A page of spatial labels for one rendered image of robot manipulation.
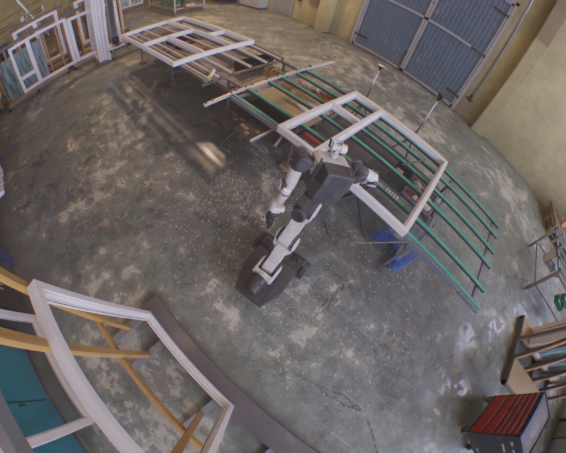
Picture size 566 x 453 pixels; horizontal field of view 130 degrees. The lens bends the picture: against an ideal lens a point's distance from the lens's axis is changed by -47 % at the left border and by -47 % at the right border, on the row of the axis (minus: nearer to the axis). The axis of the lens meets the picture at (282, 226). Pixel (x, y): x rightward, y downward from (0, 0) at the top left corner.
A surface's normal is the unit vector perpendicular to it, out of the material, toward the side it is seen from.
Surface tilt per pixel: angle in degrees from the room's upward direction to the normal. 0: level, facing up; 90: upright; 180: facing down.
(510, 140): 90
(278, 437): 0
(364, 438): 0
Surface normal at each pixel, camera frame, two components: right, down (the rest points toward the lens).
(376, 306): 0.17, -0.47
